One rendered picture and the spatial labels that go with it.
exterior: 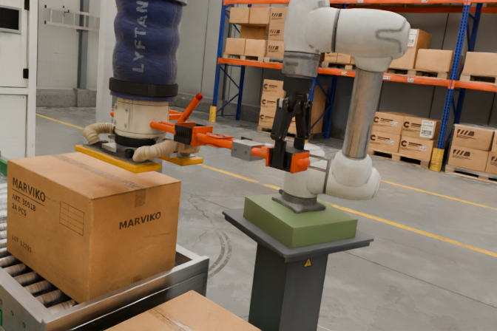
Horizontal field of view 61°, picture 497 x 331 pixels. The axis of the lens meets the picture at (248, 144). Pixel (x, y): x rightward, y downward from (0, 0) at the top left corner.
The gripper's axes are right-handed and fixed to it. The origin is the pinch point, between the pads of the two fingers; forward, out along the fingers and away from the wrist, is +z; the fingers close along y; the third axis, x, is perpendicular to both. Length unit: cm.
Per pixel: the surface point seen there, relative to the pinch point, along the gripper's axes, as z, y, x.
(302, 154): -1.5, 1.2, 4.6
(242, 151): 1.4, 3.6, -12.5
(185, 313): 66, -6, -38
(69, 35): -51, -455, -953
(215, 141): 0.4, 3.7, -22.5
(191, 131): -0.8, 4.8, -31.2
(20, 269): 67, 21, -103
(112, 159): 12, 15, -55
